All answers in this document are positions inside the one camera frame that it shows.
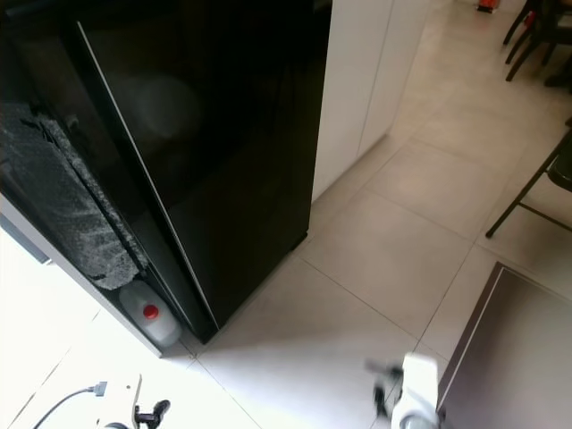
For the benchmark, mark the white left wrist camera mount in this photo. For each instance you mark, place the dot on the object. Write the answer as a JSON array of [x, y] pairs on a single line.
[[136, 398]]

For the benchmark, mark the small red object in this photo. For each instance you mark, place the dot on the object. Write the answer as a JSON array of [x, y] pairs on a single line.
[[487, 4]]

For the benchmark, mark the black fridge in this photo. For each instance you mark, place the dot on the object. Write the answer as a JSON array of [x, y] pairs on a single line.
[[232, 134]]

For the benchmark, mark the bubble wrap sheet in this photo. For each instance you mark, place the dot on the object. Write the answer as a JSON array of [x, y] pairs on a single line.
[[63, 197]]

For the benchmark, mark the black metal chair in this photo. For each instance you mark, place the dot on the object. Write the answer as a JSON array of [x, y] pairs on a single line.
[[529, 183]]

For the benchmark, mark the brown table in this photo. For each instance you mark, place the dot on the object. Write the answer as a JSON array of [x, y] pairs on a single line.
[[518, 357]]

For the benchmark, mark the white cabinet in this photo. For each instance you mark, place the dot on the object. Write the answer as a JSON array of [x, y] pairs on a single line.
[[357, 71]]

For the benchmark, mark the dark wooden chair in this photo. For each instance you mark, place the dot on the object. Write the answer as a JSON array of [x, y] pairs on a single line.
[[545, 31]]

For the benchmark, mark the white jug with red cap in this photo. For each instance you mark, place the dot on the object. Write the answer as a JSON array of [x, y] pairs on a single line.
[[154, 315]]

